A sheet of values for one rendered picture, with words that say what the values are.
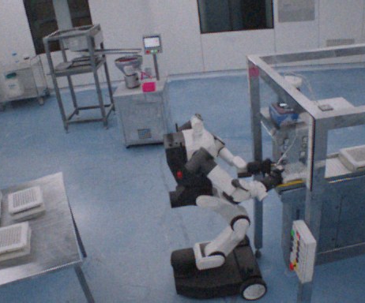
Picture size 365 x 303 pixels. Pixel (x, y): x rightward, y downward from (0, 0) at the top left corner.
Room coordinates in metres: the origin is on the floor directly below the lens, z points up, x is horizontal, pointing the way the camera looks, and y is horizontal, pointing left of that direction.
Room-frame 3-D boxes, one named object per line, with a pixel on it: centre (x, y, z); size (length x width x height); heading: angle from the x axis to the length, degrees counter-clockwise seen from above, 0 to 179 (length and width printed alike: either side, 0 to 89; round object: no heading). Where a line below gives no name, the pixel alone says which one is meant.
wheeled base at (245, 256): (2.13, -0.13, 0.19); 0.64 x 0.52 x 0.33; 92
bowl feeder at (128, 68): (4.86, 0.44, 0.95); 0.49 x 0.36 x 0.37; 82
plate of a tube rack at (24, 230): (1.76, 1.11, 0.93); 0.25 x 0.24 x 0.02; 13
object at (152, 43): (4.92, 0.18, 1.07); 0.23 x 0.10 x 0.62; 82
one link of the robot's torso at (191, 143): (2.12, -0.05, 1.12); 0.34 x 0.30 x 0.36; 2
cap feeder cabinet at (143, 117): (4.80, 0.40, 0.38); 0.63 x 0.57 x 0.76; 82
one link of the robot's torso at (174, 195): (2.12, -0.02, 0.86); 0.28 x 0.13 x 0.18; 92
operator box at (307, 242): (1.29, -0.51, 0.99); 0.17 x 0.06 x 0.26; 3
